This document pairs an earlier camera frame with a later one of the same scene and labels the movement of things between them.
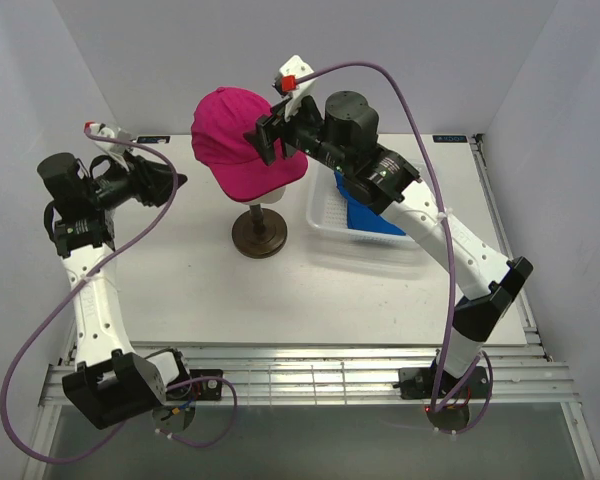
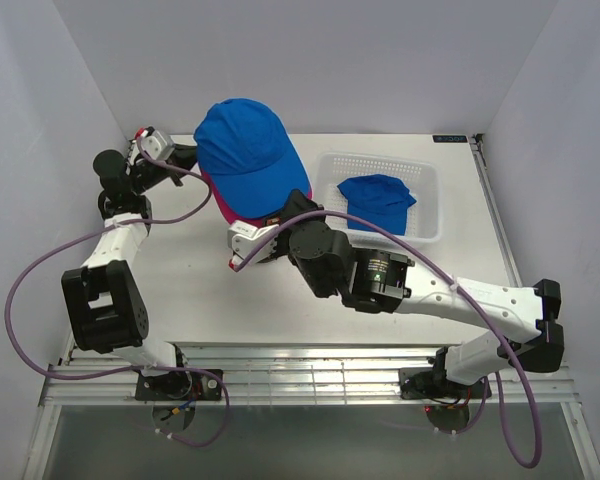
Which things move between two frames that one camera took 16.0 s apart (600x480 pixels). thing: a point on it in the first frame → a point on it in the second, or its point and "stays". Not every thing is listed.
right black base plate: x=418 y=383 stays
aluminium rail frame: x=518 y=373 stays
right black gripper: x=268 y=129 → x=297 y=211
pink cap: x=220 y=118 → x=233 y=216
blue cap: x=364 y=217 → x=250 y=157
